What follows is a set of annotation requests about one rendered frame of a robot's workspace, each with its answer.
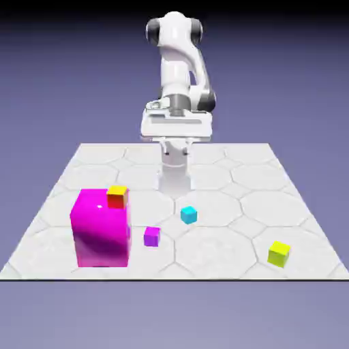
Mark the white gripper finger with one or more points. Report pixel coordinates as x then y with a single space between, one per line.
188 148
164 148

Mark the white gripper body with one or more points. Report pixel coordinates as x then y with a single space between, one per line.
177 129

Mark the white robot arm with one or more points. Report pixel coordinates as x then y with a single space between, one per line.
174 49

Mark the small cyan cube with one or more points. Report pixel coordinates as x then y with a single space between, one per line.
188 215

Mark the small orange cube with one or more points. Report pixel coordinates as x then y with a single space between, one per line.
116 200

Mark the small purple cube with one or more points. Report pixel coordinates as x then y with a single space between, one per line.
151 237

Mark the small yellow cube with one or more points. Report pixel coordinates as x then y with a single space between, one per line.
278 255

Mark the large magenta box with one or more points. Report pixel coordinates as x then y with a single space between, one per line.
98 231

